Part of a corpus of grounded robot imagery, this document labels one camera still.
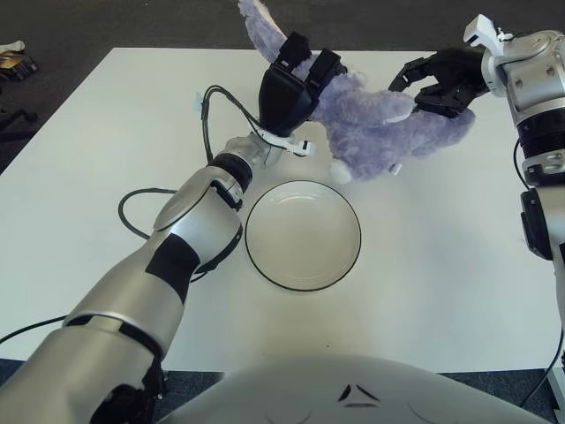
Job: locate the purple plush rabbit doll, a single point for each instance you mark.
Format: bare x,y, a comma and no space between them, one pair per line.
375,137

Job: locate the grey table leg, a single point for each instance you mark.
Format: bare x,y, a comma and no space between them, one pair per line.
558,393

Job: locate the dark box on floor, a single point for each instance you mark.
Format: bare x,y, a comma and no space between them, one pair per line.
15,66

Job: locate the silver robot torso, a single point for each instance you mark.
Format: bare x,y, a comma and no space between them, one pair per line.
353,393

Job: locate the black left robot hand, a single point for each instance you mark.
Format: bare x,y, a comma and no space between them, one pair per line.
282,97

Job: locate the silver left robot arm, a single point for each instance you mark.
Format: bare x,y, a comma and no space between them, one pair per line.
194,216

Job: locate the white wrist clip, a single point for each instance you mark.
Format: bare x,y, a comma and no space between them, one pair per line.
483,28
304,147

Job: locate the white object on floor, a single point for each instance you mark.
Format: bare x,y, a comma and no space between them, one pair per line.
12,47

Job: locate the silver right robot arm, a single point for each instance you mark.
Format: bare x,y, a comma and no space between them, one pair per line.
536,88

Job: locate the white plate black rim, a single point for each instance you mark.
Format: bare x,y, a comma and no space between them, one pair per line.
304,238

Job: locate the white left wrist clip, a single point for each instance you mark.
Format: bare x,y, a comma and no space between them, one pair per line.
304,147

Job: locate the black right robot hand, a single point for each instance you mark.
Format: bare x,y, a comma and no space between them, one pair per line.
459,70

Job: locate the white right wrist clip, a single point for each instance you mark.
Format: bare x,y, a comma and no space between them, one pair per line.
483,28

